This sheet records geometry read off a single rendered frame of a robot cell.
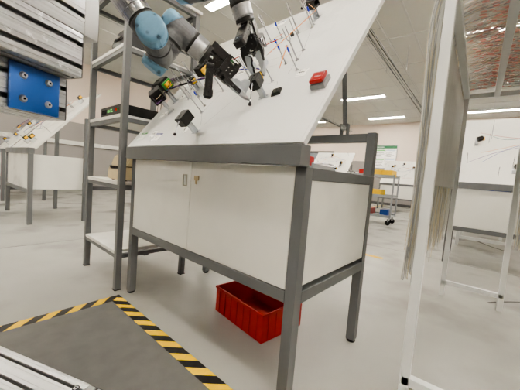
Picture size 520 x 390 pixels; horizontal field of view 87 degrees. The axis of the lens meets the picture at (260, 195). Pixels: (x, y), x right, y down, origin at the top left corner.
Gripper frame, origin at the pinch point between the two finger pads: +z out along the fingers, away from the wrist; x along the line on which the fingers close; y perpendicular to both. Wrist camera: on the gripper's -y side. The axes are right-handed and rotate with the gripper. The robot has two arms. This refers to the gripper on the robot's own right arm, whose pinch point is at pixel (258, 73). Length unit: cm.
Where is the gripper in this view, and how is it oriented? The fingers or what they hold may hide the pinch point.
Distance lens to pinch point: 118.4
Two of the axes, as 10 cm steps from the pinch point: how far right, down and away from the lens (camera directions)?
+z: 3.2, 8.8, 3.6
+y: 4.4, -4.7, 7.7
